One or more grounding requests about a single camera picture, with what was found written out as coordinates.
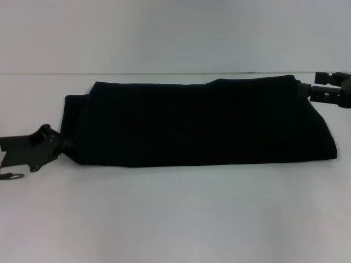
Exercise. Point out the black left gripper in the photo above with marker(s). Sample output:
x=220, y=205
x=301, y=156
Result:
x=27, y=150

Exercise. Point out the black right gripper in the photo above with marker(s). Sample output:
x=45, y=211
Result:
x=345, y=90

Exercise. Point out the black t-shirt with FREE print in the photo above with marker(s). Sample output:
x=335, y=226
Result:
x=192, y=123

